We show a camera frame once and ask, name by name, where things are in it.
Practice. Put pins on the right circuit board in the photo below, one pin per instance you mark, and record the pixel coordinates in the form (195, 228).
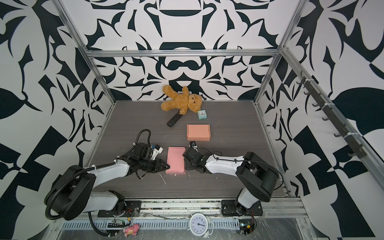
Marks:
(247, 226)

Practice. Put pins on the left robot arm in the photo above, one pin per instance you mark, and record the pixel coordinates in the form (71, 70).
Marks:
(73, 193)

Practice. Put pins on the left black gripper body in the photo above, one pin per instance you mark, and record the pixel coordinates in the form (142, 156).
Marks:
(148, 165)

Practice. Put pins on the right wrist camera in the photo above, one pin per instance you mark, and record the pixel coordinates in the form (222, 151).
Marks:
(193, 145)

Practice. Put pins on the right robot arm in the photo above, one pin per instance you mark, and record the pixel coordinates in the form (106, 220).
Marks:
(258, 177)

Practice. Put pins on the pink cardboard box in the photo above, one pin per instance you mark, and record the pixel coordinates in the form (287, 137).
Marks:
(176, 161)

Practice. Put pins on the wall hook rack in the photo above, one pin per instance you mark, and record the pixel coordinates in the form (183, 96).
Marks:
(334, 115)

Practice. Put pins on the brown teddy bear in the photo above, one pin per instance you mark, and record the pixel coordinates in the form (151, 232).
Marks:
(183, 102)

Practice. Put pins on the circuit board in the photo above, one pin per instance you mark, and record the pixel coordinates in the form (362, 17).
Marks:
(119, 223)
(247, 226)

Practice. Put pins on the black remote control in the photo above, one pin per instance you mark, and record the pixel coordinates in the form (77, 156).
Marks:
(174, 119)

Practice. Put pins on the salmon cardboard box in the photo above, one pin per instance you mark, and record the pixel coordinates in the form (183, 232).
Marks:
(201, 133)

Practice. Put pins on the left circuit board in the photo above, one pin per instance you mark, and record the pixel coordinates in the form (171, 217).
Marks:
(119, 223)

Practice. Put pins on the white round analog clock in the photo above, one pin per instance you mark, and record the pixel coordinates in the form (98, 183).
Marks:
(201, 225)

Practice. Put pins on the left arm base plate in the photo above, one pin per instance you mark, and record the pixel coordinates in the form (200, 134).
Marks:
(126, 209)

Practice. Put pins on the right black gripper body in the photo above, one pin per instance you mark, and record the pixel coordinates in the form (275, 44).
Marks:
(189, 166)

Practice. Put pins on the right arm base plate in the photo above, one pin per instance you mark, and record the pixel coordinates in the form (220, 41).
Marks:
(231, 208)

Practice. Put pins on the small pink toy figure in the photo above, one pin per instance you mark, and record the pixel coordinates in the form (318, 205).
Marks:
(132, 230)

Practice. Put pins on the small teal alarm clock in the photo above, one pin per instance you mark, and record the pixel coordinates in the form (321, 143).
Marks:
(202, 114)

